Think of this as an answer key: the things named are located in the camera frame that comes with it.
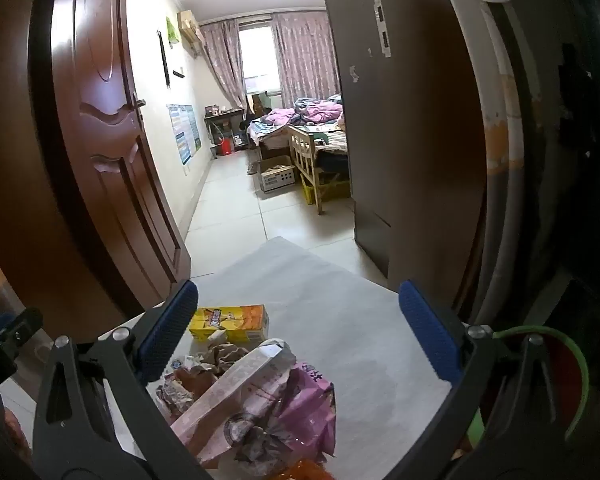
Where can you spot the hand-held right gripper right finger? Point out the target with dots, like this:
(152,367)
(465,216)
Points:
(430,332)

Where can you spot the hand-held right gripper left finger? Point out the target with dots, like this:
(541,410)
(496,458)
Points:
(169,332)

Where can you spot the yellow cardboard carton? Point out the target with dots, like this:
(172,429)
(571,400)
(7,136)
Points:
(230,321)

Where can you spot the long pale cardboard carton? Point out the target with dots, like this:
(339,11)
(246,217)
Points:
(220,400)

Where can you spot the red bin with green rim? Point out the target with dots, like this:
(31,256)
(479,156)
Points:
(562,385)

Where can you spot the blue white small wrapper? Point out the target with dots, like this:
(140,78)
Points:
(182,362)

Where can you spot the crumpled brown paper wrapper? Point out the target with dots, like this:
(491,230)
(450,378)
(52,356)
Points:
(180,392)

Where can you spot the orange fuzzy cloth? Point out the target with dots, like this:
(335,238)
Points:
(15,435)

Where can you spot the pink snack bag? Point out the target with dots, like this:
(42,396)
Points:
(300,410)

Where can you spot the pair of slippers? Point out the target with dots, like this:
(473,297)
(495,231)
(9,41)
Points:
(252,169)

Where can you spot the yellow plastic crate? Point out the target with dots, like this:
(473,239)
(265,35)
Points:
(307,192)

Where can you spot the orange packet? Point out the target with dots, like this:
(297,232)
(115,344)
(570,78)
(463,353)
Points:
(305,471)

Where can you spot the open cardboard box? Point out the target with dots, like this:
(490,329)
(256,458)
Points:
(277,177)

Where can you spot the red bucket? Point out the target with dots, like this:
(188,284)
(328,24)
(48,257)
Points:
(224,148)

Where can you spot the dark brown wardrobe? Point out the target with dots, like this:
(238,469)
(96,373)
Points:
(420,135)

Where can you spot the small dark desk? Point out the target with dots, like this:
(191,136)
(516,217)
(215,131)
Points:
(222,115)

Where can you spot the bed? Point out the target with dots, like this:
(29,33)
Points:
(275,135)

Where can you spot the brown wooden door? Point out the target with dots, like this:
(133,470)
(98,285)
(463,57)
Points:
(105,110)

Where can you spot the purple quilt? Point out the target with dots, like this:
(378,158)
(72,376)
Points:
(310,111)

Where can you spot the pink patterned curtain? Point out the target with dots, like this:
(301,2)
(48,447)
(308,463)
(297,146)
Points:
(305,55)
(222,60)

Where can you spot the window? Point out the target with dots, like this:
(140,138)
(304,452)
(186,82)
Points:
(257,55)

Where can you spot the white wardrobe label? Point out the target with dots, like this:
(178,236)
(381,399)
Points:
(381,25)

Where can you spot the white wall pipe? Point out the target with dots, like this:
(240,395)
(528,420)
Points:
(500,160)

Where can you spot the wall poster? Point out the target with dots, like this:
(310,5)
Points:
(185,132)

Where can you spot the black wall hanging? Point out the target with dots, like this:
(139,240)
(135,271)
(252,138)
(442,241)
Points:
(164,60)

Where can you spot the wall air conditioner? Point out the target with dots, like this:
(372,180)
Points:
(190,32)

